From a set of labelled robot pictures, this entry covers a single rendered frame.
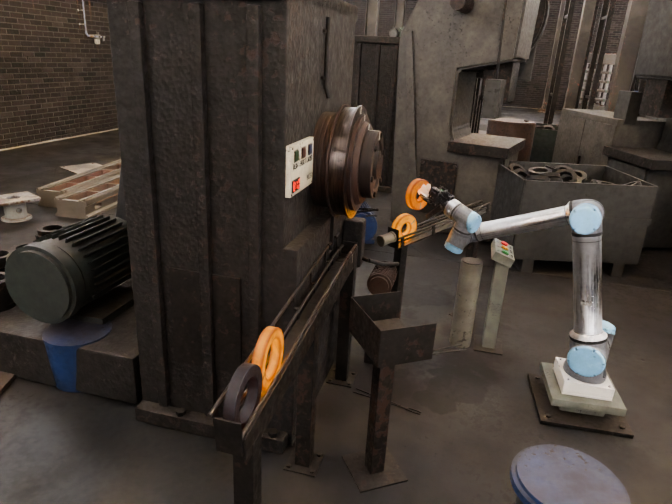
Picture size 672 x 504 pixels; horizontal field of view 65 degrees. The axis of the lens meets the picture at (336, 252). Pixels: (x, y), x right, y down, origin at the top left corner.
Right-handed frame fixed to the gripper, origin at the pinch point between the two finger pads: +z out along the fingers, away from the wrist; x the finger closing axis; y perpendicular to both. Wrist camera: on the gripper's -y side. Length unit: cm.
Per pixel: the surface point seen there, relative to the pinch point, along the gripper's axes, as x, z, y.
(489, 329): -41, -48, -70
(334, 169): 70, -9, 24
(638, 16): -812, 276, 66
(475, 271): -31, -31, -38
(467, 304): -29, -35, -57
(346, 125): 62, -2, 39
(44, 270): 157, 64, -52
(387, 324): 70, -57, -16
